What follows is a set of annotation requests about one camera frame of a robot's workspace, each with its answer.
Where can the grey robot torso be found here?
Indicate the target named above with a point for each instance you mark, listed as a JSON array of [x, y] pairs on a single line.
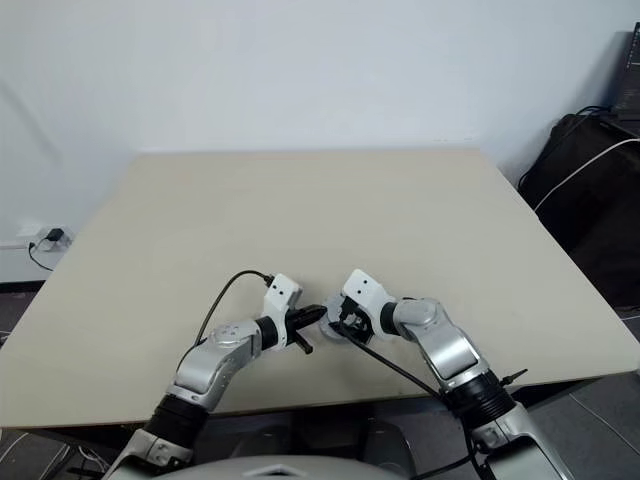
[[285, 467]]

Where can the dark rounded shape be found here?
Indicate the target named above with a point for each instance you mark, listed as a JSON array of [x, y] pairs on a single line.
[[392, 447]]

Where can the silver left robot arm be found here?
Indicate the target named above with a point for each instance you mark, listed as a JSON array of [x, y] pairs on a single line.
[[215, 355]]

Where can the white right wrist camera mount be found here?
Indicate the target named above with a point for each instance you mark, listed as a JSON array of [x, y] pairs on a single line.
[[367, 292]]

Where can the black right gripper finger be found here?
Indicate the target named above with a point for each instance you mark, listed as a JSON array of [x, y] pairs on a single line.
[[342, 310]]

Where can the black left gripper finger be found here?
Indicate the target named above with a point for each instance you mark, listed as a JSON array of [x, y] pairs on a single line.
[[307, 313], [307, 322]]

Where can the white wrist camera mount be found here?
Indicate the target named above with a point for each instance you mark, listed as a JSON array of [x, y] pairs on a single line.
[[281, 300], [367, 292]]

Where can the black power adapter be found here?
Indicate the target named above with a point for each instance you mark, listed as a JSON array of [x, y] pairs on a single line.
[[54, 235]]

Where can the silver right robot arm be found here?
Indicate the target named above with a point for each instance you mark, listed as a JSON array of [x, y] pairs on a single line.
[[450, 350]]

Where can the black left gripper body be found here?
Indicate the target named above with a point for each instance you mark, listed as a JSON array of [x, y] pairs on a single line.
[[294, 332]]

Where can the large black bag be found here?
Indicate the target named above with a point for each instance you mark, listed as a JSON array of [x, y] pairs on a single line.
[[590, 200]]

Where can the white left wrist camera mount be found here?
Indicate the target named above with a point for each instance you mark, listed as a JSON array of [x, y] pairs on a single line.
[[281, 300]]

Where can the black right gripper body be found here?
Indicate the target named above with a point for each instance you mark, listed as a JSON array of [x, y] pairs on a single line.
[[357, 327]]

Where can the copper wound motor stator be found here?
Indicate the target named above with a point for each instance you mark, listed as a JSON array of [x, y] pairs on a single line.
[[332, 337]]

